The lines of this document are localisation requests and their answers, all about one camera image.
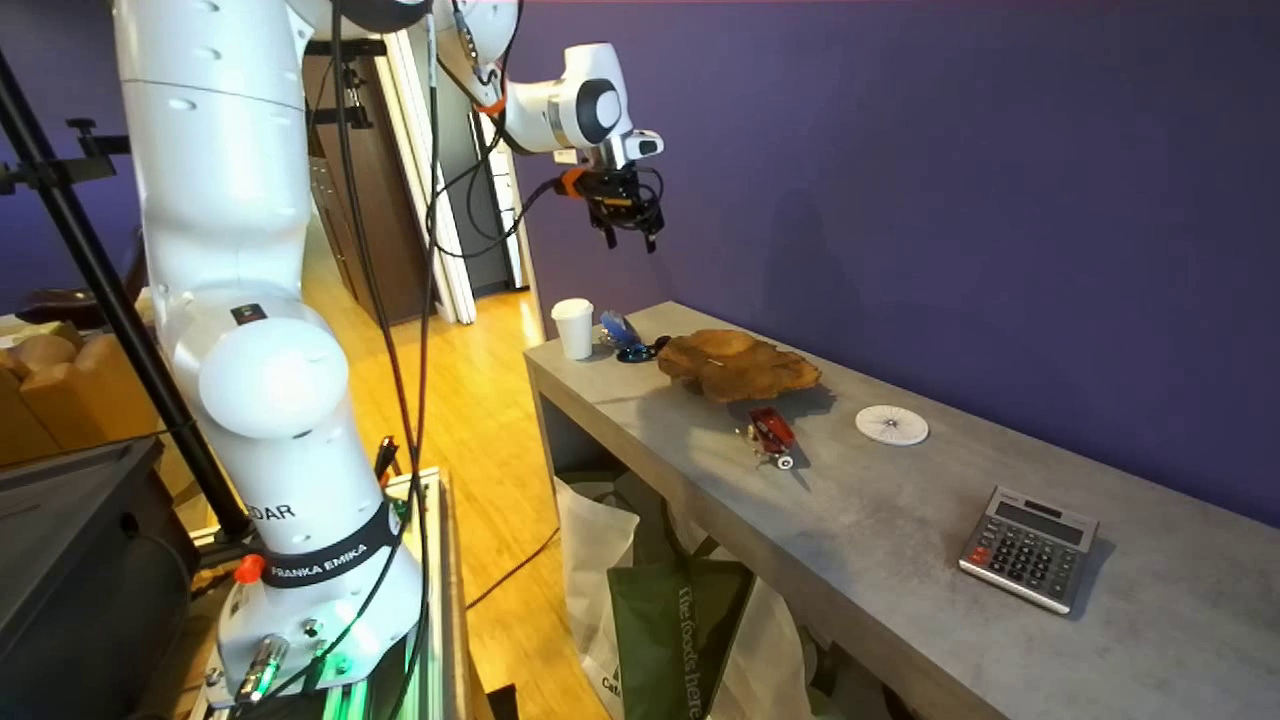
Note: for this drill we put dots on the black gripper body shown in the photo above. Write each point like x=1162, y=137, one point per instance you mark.
x=627, y=193

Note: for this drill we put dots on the blue masking tape roll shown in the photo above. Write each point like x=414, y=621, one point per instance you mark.
x=619, y=329

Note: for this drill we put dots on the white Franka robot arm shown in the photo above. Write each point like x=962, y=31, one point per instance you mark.
x=226, y=267

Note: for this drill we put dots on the white paper cup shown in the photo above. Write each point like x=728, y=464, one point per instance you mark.
x=573, y=329

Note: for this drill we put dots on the blue sunglasses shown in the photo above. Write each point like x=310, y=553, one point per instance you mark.
x=651, y=348

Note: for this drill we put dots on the red multi-tool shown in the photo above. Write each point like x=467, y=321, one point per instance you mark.
x=774, y=433

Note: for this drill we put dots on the white plastic bag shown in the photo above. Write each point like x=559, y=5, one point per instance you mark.
x=585, y=534

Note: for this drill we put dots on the white compact disc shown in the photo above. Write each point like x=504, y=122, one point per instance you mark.
x=893, y=424

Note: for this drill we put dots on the green shopping bag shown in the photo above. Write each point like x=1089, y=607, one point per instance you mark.
x=674, y=627

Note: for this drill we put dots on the grey desk calculator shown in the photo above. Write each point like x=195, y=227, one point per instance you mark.
x=1031, y=551

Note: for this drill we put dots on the brown cardboard box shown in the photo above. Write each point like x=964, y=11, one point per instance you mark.
x=65, y=387

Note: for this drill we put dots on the black cabinet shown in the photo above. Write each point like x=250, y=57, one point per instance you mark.
x=83, y=587

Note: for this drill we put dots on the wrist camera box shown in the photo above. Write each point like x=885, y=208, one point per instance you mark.
x=646, y=146

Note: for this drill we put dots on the black camera stand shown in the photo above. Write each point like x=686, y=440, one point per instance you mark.
x=83, y=252

